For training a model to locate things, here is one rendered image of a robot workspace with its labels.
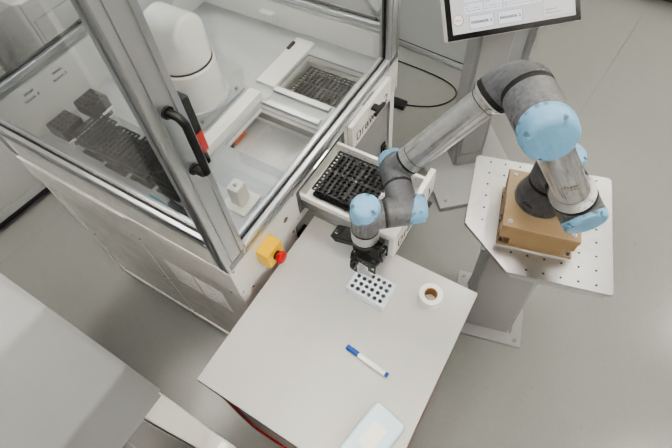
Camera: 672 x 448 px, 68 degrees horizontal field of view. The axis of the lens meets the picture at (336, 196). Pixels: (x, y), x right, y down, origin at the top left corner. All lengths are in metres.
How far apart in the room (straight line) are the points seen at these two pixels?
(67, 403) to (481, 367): 1.82
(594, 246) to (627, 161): 1.40
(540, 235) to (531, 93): 0.62
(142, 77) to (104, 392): 0.48
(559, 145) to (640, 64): 2.66
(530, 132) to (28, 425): 0.91
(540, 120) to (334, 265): 0.81
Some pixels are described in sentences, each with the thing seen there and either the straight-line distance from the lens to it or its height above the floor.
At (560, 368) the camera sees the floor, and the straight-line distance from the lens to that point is 2.38.
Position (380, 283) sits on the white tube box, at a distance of 1.50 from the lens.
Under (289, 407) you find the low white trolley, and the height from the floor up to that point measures 0.76.
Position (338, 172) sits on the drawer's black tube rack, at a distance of 1.64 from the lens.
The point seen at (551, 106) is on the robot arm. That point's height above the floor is 1.46.
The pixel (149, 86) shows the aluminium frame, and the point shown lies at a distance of 0.91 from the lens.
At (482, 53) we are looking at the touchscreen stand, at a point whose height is 0.78.
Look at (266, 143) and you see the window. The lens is 1.30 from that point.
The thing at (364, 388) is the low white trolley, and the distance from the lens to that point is 1.44.
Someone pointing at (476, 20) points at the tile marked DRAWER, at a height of 1.01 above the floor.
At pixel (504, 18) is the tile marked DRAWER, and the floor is 1.00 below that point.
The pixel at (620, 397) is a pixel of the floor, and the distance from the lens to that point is 2.43.
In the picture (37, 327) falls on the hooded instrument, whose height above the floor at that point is 1.63.
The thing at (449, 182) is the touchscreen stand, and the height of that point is 0.04.
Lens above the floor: 2.15
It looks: 54 degrees down
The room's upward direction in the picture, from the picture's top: 6 degrees counter-clockwise
